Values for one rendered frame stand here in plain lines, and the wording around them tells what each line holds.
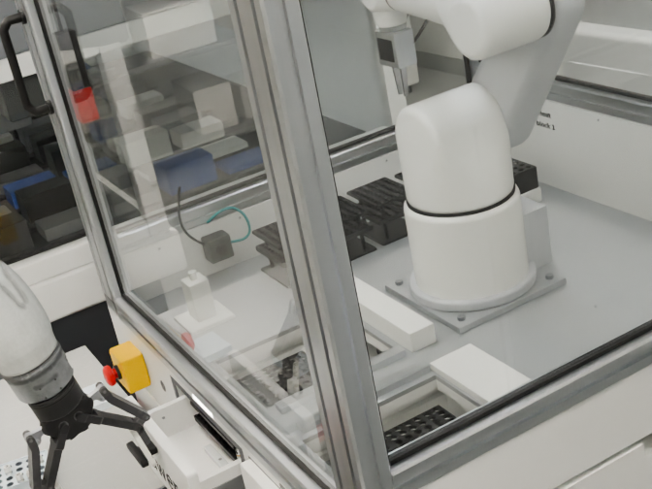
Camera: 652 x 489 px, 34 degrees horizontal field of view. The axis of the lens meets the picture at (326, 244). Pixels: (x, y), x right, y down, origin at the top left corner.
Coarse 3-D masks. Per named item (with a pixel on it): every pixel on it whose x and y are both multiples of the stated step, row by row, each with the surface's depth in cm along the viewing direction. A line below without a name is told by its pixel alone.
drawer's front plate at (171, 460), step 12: (156, 432) 170; (156, 444) 169; (168, 444) 166; (156, 456) 173; (168, 456) 164; (180, 456) 163; (168, 468) 168; (180, 468) 160; (192, 468) 160; (180, 480) 163; (192, 480) 159
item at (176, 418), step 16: (176, 400) 185; (160, 416) 183; (176, 416) 185; (192, 416) 186; (176, 432) 186; (192, 432) 185; (192, 448) 181; (192, 464) 177; (208, 464) 176; (208, 480) 163; (224, 480) 164; (240, 480) 165
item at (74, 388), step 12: (72, 384) 155; (60, 396) 153; (72, 396) 154; (84, 396) 158; (36, 408) 153; (48, 408) 153; (60, 408) 153; (72, 408) 154; (84, 408) 158; (48, 420) 154; (60, 420) 157; (72, 420) 158; (48, 432) 156; (72, 432) 158
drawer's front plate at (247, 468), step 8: (240, 464) 159; (248, 464) 158; (248, 472) 156; (256, 472) 156; (248, 480) 158; (256, 480) 154; (264, 480) 154; (248, 488) 159; (256, 488) 155; (264, 488) 152; (272, 488) 152
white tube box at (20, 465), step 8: (24, 456) 195; (8, 464) 194; (16, 464) 194; (24, 464) 193; (0, 472) 193; (16, 472) 192; (24, 472) 191; (0, 480) 190; (8, 480) 191; (24, 480) 189; (0, 488) 189; (8, 488) 187; (16, 488) 188; (24, 488) 188
